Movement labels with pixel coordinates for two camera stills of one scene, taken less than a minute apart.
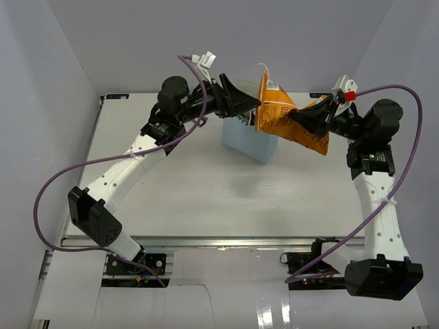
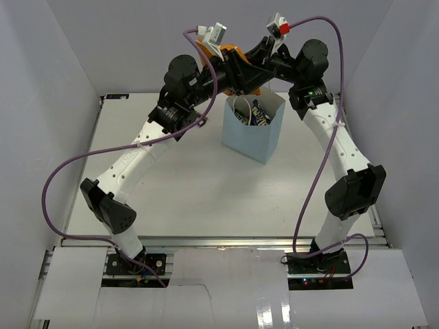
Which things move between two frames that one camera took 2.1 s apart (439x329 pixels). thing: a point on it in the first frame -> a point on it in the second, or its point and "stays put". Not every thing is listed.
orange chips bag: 273,108 -> 204,51
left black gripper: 228,101 -> 241,77
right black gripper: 317,117 -> 256,56
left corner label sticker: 117,96 stays put
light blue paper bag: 245,140 stays put
